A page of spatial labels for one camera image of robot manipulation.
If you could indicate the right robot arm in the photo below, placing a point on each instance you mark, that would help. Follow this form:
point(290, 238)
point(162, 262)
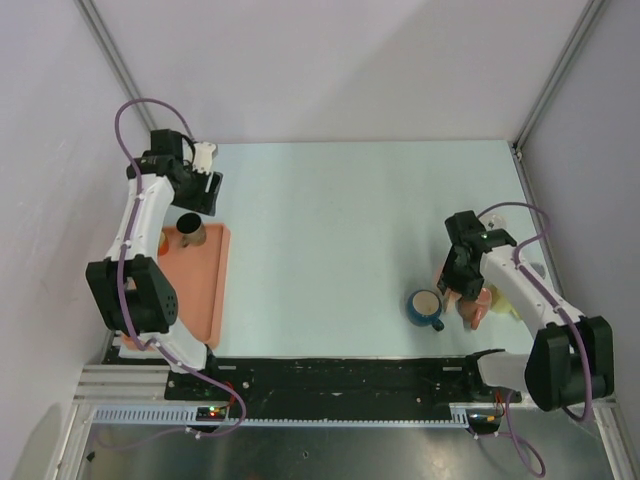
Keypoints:
point(572, 356)

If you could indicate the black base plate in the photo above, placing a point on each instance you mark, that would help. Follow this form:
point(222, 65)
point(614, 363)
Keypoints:
point(354, 407)

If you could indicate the large pink mug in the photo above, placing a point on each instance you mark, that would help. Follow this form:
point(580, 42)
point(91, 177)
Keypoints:
point(449, 297)

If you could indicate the aluminium frame post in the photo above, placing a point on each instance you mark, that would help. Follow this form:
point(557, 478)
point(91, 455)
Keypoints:
point(569, 54)
point(115, 60)

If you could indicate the yellow mug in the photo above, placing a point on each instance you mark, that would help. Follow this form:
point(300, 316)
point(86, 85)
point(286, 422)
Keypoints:
point(500, 304)

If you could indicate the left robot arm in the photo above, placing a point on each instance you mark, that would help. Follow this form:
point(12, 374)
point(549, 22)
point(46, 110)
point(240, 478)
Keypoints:
point(131, 292)

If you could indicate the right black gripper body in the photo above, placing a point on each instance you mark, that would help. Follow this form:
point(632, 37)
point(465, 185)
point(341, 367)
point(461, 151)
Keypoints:
point(466, 271)

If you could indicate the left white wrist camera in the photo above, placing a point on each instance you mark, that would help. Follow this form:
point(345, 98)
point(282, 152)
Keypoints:
point(203, 159)

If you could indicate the small salmon mug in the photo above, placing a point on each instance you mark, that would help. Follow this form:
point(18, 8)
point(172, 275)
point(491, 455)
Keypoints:
point(473, 311)

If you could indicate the white cable duct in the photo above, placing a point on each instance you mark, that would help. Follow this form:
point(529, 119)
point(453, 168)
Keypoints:
point(183, 415)

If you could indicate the left aluminium frame post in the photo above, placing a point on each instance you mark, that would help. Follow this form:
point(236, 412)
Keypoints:
point(115, 60)

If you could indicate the salmon plastic tray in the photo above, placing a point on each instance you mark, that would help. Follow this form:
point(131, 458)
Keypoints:
point(198, 275)

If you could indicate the orange mug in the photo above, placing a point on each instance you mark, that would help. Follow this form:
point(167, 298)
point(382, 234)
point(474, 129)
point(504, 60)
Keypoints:
point(163, 244)

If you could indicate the right aluminium frame post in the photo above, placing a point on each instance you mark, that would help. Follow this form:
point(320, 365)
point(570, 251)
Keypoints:
point(569, 54)

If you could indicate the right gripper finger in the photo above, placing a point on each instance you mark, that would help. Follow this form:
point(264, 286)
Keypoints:
point(450, 275)
point(470, 289)

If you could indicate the blue mug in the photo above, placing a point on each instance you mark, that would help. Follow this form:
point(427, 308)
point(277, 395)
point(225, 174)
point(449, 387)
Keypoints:
point(424, 308)

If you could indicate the dark brown mug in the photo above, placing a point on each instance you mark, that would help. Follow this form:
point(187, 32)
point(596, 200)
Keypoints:
point(191, 228)

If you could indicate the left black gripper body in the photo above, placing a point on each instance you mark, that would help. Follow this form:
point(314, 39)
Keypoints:
point(191, 194)

